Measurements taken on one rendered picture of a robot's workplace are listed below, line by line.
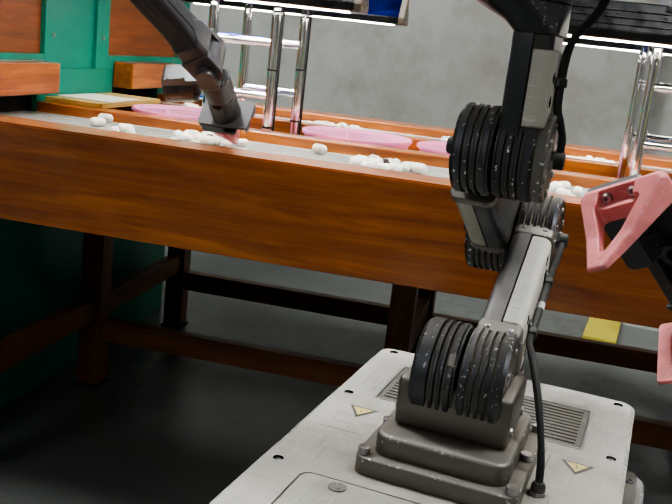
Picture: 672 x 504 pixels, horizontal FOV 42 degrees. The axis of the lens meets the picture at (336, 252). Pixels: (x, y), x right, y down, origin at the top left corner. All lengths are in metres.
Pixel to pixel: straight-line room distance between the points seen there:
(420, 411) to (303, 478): 0.16
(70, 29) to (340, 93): 1.77
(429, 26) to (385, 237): 2.32
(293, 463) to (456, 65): 2.80
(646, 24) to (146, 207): 0.98
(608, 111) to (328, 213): 2.24
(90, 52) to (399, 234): 1.20
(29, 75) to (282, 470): 1.25
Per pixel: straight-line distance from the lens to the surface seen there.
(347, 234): 1.52
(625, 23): 1.77
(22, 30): 2.17
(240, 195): 1.57
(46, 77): 2.13
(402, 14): 2.35
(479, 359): 1.06
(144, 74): 2.58
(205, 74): 1.59
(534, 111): 1.00
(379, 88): 3.82
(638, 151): 1.96
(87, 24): 2.42
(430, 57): 3.75
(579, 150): 2.58
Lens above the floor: 0.97
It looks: 13 degrees down
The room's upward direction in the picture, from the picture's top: 7 degrees clockwise
